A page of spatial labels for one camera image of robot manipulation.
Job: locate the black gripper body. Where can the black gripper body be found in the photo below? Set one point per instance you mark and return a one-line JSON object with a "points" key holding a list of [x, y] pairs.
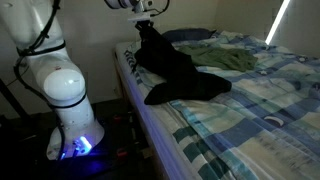
{"points": [[140, 25]]}

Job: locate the black shirt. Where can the black shirt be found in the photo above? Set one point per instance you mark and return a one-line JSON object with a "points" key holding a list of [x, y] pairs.
{"points": [[182, 79]]}

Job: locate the dark blue pillow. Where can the dark blue pillow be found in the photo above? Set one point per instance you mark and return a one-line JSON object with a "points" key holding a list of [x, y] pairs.
{"points": [[188, 34]]}

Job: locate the wooden bed frame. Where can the wooden bed frame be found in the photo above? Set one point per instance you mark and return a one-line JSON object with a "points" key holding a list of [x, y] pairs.
{"points": [[146, 129]]}

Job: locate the blue plaid bed sheet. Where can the blue plaid bed sheet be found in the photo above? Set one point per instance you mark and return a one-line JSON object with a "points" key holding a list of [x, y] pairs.
{"points": [[268, 125]]}

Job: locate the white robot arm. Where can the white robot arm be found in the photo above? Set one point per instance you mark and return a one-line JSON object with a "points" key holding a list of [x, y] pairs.
{"points": [[35, 30]]}

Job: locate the green shirt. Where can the green shirt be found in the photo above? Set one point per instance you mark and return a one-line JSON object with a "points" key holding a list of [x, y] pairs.
{"points": [[226, 59]]}

